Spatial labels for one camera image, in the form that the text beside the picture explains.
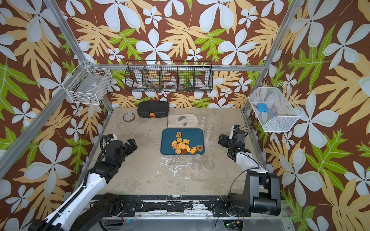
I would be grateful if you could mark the blue object in basket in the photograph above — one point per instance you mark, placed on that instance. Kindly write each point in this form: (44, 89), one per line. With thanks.
(262, 108)

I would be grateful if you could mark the clear jar orange cookies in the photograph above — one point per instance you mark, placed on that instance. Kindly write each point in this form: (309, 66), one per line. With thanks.
(197, 162)

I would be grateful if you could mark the orange fish cookie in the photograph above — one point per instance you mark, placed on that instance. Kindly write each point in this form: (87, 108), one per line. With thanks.
(193, 150)
(182, 145)

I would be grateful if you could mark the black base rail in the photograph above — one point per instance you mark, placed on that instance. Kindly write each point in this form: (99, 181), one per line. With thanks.
(213, 205)

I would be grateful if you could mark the white wire basket right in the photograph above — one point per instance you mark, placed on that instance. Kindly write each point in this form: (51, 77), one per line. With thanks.
(283, 110)

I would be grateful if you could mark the white wire basket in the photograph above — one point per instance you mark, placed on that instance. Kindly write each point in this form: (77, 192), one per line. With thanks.
(283, 110)
(88, 84)

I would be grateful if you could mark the black tool case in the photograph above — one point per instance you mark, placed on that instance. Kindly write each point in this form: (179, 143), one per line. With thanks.
(153, 109)

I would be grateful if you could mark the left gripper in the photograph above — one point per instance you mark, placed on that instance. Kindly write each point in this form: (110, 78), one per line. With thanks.
(133, 144)

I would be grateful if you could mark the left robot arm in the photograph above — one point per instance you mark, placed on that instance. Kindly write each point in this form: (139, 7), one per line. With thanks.
(70, 215)

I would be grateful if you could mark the black wire basket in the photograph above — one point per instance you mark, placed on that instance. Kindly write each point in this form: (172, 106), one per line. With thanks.
(170, 76)

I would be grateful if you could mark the brown heart cookie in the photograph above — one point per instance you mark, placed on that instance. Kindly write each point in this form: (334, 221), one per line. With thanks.
(200, 148)

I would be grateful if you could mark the orange flower cookie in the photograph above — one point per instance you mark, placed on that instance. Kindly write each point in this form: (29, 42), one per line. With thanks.
(177, 151)

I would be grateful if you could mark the teal plastic tray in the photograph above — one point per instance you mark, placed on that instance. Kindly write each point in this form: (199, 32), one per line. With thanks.
(195, 137)

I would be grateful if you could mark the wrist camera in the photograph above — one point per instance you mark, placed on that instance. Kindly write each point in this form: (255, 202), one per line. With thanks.
(111, 137)
(235, 127)

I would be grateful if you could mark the clear jar brown cookies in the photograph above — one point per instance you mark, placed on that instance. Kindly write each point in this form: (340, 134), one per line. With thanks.
(203, 118)

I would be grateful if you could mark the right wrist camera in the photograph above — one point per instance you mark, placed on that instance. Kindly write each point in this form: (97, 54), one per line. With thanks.
(235, 127)

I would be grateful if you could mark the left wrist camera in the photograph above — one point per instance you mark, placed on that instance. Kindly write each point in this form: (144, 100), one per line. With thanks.
(111, 137)

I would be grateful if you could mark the brown tape roll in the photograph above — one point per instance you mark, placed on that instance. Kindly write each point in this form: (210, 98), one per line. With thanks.
(129, 117)

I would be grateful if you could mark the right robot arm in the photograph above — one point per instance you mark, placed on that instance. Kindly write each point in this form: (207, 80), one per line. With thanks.
(261, 192)

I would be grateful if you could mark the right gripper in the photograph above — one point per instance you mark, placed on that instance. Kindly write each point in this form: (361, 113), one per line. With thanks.
(221, 138)

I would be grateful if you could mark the clear jar with cookies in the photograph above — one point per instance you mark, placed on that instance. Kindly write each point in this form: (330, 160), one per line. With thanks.
(208, 132)

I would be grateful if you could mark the white wire basket left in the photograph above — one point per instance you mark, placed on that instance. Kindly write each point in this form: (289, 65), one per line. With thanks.
(88, 84)

